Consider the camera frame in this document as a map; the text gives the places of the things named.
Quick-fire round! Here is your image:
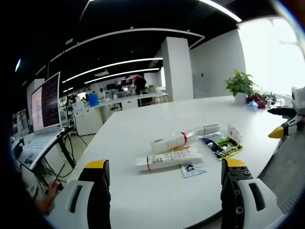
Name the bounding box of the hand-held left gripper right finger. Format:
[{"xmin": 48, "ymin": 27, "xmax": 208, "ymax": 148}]
[{"xmin": 220, "ymin": 157, "xmax": 285, "ymax": 229}]

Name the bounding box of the white skincare tube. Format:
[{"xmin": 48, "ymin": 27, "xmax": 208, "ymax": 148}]
[{"xmin": 135, "ymin": 147, "xmax": 203, "ymax": 174}]

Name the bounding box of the blue plastic bag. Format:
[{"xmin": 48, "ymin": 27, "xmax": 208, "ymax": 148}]
[{"xmin": 246, "ymin": 100, "xmax": 259, "ymax": 112}]

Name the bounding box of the small silver skincare sachet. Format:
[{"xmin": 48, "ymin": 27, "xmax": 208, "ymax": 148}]
[{"xmin": 180, "ymin": 162, "xmax": 208, "ymax": 178}]

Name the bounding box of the dark red cloth bag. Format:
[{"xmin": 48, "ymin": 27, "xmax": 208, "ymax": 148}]
[{"xmin": 246, "ymin": 92, "xmax": 266, "ymax": 109}]

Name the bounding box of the black green skincare sachet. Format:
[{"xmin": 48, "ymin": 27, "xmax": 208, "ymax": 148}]
[{"xmin": 199, "ymin": 134, "xmax": 244, "ymax": 162}]

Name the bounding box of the blue water jug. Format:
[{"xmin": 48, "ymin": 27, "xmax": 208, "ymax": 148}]
[{"xmin": 87, "ymin": 93, "xmax": 100, "ymax": 107}]

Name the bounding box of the white laptop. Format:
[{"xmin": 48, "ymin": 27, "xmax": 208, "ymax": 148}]
[{"xmin": 14, "ymin": 71, "xmax": 65, "ymax": 171}]

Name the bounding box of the red-collared skincare pump bottle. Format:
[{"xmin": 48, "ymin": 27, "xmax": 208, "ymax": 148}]
[{"xmin": 150, "ymin": 129, "xmax": 200, "ymax": 154}]

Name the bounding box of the black cable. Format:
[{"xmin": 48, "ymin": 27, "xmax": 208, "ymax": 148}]
[{"xmin": 42, "ymin": 132, "xmax": 89, "ymax": 185}]

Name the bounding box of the green potted plant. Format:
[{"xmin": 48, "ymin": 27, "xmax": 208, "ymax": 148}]
[{"xmin": 225, "ymin": 69, "xmax": 259, "ymax": 104}]

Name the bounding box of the black white bag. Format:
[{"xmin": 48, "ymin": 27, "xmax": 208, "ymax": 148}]
[{"xmin": 261, "ymin": 93, "xmax": 277, "ymax": 104}]

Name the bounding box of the small clear-capped skincare bottle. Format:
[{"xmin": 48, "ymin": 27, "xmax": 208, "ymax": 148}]
[
  {"xmin": 227, "ymin": 123, "xmax": 243, "ymax": 144},
  {"xmin": 194, "ymin": 123, "xmax": 220, "ymax": 136}
]

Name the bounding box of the white mesh office chair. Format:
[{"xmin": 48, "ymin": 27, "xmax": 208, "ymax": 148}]
[{"xmin": 257, "ymin": 133, "xmax": 305, "ymax": 215}]

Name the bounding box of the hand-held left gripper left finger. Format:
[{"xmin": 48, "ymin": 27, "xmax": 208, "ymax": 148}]
[{"xmin": 45, "ymin": 159, "xmax": 112, "ymax": 229}]

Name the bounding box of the black laptop stand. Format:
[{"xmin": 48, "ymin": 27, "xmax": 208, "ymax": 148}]
[{"xmin": 35, "ymin": 132, "xmax": 77, "ymax": 182}]

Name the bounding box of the white cabinet counter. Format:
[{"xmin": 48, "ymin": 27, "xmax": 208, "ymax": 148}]
[{"xmin": 71, "ymin": 92, "xmax": 169, "ymax": 137}]

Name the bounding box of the ceiling light strip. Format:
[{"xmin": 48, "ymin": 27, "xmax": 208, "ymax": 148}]
[
  {"xmin": 84, "ymin": 68, "xmax": 160, "ymax": 84},
  {"xmin": 62, "ymin": 57, "xmax": 164, "ymax": 83}
]

